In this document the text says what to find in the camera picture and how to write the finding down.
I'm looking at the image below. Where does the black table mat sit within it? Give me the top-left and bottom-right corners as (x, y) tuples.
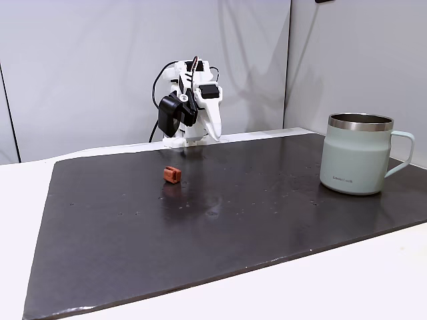
(22, 133), (427, 320)

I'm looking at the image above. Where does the red-brown cube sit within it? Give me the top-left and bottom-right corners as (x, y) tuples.
(162, 165), (182, 184)

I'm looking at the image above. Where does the mint green steel mug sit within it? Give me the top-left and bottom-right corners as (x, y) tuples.
(319, 112), (416, 196)

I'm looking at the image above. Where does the black camera cable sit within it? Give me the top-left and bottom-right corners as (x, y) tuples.
(149, 61), (179, 143)

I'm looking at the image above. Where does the black camera box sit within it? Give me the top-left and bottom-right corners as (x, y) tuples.
(157, 94), (183, 138)

